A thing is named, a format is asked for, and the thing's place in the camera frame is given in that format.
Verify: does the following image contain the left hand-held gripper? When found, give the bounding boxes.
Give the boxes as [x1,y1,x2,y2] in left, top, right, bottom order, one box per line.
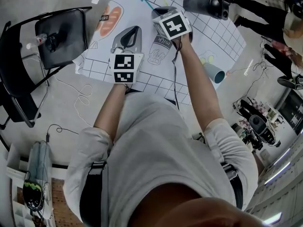
[108,26,145,84]

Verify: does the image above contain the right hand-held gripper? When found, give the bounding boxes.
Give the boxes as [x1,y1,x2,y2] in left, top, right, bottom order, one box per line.
[151,6,193,42]

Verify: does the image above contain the blue star wand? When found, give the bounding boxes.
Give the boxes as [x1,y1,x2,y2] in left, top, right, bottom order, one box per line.
[136,0,157,10]

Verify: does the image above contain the grey-blue cup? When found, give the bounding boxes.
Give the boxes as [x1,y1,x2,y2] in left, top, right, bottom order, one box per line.
[203,62,226,85]

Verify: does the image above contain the person's left forearm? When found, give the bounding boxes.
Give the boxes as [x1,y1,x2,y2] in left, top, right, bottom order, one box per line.
[93,83,130,146]

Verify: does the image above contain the person's right forearm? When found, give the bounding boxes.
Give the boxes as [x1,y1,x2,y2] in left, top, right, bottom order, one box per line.
[174,33,225,133]

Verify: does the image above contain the black tumbler bottle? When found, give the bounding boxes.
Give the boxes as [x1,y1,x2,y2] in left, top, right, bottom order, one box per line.
[182,0,231,21]

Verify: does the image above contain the white grid tablecloth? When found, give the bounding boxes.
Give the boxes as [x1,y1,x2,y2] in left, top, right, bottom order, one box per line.
[75,0,247,106]

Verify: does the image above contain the black folding chair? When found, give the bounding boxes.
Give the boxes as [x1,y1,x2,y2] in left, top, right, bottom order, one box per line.
[0,6,93,130]

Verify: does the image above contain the small black device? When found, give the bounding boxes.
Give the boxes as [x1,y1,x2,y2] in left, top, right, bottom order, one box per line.
[45,29,68,53]

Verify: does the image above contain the clear plastic bottle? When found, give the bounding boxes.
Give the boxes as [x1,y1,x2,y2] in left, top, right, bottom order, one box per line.
[25,33,48,50]

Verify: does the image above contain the person's white shirt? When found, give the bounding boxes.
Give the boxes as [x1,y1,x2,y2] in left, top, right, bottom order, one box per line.
[63,92,260,227]

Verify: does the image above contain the checkered cloth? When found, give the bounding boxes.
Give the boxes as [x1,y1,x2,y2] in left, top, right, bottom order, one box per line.
[250,97,269,112]

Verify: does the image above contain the light blue jeans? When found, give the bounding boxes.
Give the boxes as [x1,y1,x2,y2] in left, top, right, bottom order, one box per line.
[28,140,52,183]

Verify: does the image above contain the black round helmet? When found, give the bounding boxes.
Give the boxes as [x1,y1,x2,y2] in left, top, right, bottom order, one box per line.
[248,114,282,148]

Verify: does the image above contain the black green helmet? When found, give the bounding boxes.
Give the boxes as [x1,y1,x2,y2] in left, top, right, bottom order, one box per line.
[22,181,45,211]

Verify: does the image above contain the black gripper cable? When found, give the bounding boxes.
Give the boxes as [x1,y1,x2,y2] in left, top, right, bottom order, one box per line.
[170,38,182,111]

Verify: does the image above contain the white floor cable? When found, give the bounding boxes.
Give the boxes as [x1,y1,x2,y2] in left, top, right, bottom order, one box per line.
[53,74,93,125]

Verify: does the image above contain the black floor cable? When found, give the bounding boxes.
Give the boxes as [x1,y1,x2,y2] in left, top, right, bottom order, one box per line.
[45,123,80,143]

